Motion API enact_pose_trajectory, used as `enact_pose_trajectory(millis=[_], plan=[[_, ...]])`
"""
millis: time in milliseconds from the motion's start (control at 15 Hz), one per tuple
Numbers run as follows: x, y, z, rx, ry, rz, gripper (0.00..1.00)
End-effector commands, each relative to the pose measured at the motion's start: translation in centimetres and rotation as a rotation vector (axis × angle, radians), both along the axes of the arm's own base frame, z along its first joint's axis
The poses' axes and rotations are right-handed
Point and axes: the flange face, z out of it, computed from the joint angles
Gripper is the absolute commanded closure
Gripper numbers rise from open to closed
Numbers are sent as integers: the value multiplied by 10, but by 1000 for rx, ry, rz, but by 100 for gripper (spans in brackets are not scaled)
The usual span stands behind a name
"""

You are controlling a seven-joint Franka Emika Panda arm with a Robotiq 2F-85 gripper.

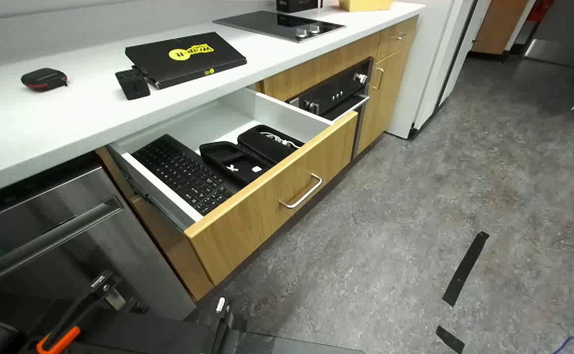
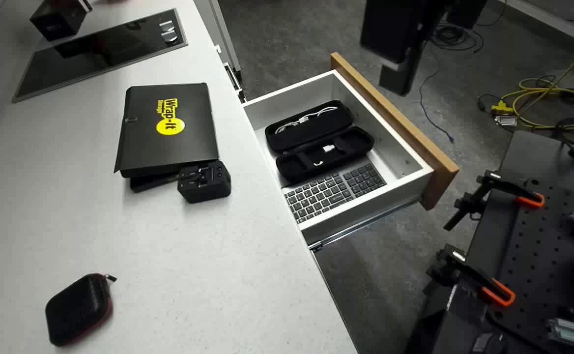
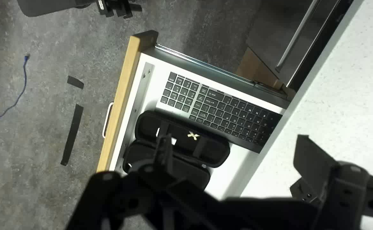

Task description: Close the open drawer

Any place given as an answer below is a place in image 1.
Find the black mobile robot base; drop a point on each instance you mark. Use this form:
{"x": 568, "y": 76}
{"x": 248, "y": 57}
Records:
{"x": 169, "y": 330}

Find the open wooden drawer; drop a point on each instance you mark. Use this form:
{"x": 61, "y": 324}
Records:
{"x": 254, "y": 212}

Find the black trays in drawer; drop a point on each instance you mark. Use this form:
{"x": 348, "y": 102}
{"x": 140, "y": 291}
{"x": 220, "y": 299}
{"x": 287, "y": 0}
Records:
{"x": 234, "y": 161}

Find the closed black zipper case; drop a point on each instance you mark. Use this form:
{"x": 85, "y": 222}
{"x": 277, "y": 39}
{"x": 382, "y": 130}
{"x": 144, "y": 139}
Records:
{"x": 268, "y": 141}

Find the black built-in oven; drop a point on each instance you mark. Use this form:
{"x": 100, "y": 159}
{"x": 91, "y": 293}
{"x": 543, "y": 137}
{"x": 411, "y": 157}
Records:
{"x": 334, "y": 92}

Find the black keyboard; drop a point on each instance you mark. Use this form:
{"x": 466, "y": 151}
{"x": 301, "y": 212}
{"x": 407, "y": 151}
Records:
{"x": 181, "y": 171}

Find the wooden cabinet door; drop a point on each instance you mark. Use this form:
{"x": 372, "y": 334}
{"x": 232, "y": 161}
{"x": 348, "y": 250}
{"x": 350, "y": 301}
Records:
{"x": 382, "y": 90}

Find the black induction cooktop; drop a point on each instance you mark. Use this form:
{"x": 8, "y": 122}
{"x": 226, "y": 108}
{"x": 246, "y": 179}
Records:
{"x": 277, "y": 23}

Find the black laptop with yellow sticker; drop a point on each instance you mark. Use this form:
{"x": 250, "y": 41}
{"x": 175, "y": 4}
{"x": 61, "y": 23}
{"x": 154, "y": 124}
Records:
{"x": 181, "y": 57}

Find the black appliance on counter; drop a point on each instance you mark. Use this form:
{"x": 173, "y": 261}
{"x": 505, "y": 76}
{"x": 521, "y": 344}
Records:
{"x": 297, "y": 4}

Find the white refrigerator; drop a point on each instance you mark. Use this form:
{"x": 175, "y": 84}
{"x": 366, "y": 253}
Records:
{"x": 435, "y": 59}

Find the yellow box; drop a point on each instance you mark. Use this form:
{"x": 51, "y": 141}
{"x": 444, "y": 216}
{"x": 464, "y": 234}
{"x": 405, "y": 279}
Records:
{"x": 366, "y": 4}

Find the long black tape strip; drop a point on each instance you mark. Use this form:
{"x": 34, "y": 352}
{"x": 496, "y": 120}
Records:
{"x": 464, "y": 267}

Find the short black tape strip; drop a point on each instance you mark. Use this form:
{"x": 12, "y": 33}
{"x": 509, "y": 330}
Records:
{"x": 448, "y": 338}

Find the stainless steel dishwasher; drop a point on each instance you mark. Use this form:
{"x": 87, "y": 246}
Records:
{"x": 57, "y": 242}

